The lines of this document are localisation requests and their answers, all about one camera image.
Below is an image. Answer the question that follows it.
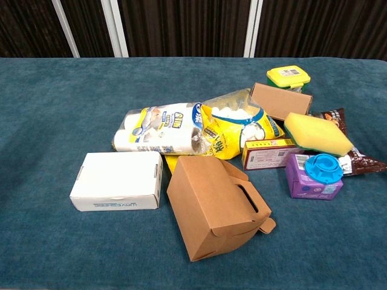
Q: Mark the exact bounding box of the yellow sponge with green scrub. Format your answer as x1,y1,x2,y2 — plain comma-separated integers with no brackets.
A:
283,112,354,157

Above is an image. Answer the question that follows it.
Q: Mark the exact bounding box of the flat yellow packet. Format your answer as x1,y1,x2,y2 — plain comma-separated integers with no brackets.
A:
163,154,182,175

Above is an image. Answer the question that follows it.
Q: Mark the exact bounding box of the yellow cotton ball bag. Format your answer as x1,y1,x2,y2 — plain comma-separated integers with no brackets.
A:
201,88,285,160

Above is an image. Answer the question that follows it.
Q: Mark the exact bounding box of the paper towel rolls pack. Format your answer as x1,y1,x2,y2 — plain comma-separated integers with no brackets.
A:
112,101,212,156

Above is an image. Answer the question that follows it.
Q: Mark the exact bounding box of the brown kraft gable box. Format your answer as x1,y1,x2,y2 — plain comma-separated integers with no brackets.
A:
166,155,276,262

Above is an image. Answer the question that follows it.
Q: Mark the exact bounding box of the red and yellow carton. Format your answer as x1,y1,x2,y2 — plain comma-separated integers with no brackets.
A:
241,137,305,172

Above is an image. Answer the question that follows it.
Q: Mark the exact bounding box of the white cardboard box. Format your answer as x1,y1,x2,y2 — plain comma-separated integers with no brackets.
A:
69,151,164,212

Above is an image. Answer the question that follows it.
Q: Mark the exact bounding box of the small brown kraft box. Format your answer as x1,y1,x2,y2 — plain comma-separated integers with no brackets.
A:
250,82,314,121

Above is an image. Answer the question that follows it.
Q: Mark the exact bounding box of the purple carton box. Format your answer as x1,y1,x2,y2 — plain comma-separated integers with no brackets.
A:
285,152,345,201

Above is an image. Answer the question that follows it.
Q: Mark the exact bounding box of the green container with yellow lid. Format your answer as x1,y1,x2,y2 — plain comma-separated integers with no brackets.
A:
266,65,311,93

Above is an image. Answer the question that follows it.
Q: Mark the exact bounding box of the dark brown screen panel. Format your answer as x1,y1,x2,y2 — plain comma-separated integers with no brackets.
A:
255,0,387,61
0,0,74,58
117,0,252,58
60,0,115,58

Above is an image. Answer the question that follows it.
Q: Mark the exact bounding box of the blue round plastic part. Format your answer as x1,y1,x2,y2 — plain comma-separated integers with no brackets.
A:
304,153,343,185

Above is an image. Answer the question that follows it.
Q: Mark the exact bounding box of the teal table cloth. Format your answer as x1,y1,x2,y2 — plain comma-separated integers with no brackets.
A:
0,57,387,290

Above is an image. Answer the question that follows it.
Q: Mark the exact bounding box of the brown foil snack bag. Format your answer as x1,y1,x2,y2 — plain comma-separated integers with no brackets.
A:
308,108,387,176

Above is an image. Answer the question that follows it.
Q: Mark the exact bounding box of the white frame post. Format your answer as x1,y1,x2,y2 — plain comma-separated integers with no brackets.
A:
243,0,264,58
51,0,81,58
101,0,129,58

